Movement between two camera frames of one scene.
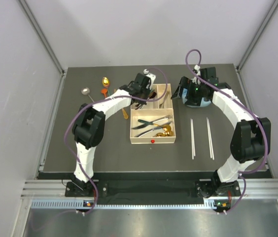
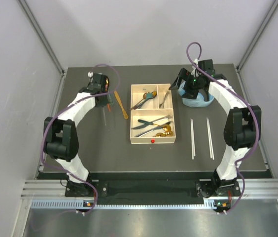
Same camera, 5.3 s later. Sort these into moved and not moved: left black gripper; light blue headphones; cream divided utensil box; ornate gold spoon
Moved: left black gripper
Not moved: ornate gold spoon; cream divided utensil box; light blue headphones
